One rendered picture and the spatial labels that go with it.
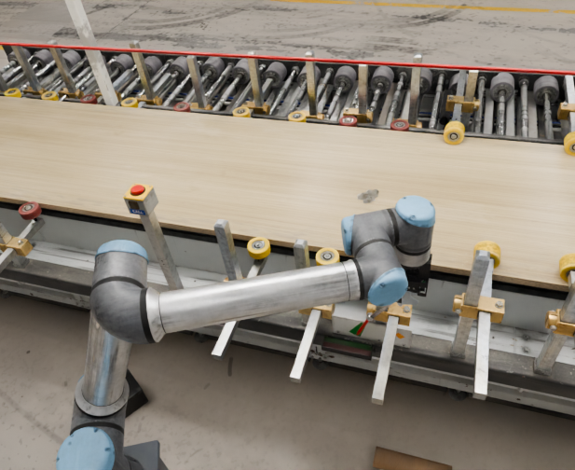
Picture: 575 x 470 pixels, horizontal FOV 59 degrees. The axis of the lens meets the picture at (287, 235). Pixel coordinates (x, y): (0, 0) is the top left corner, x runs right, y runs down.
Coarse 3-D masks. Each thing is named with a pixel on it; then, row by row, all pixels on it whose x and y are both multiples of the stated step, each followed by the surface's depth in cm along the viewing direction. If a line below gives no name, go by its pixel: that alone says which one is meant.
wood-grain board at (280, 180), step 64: (0, 128) 254; (64, 128) 247; (128, 128) 242; (192, 128) 236; (256, 128) 231; (320, 128) 226; (0, 192) 215; (64, 192) 211; (192, 192) 203; (256, 192) 199; (320, 192) 195; (384, 192) 191; (448, 192) 188; (512, 192) 185; (448, 256) 166; (512, 256) 163
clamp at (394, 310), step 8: (368, 304) 160; (392, 304) 159; (384, 312) 157; (392, 312) 156; (400, 312) 156; (408, 312) 156; (376, 320) 161; (384, 320) 160; (400, 320) 157; (408, 320) 156
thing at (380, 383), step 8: (392, 320) 156; (392, 328) 154; (392, 336) 152; (384, 344) 150; (392, 344) 150; (384, 352) 148; (384, 360) 146; (384, 368) 144; (376, 376) 143; (384, 376) 143; (376, 384) 141; (384, 384) 141; (376, 392) 140; (384, 392) 140; (376, 400) 139
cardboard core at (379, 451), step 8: (376, 448) 206; (376, 456) 204; (384, 456) 203; (392, 456) 203; (400, 456) 203; (408, 456) 203; (376, 464) 203; (384, 464) 202; (392, 464) 201; (400, 464) 201; (408, 464) 200; (416, 464) 200; (424, 464) 199; (432, 464) 199; (440, 464) 199
